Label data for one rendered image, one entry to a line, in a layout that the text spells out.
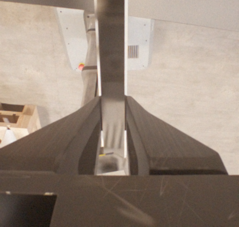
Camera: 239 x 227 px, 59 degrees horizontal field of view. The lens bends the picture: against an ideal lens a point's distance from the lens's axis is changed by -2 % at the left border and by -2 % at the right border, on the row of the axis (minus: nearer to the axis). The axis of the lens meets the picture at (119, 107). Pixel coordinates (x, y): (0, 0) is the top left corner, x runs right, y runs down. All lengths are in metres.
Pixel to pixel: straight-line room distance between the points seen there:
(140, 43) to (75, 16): 0.38
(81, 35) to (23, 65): 0.72
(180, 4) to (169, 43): 1.42
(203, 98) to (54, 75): 1.30
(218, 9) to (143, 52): 1.11
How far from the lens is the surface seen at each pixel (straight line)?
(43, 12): 1.54
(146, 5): 0.18
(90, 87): 0.76
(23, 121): 2.00
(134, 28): 1.22
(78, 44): 1.29
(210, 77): 1.89
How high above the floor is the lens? 1.34
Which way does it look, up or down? 42 degrees down
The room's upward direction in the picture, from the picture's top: 180 degrees counter-clockwise
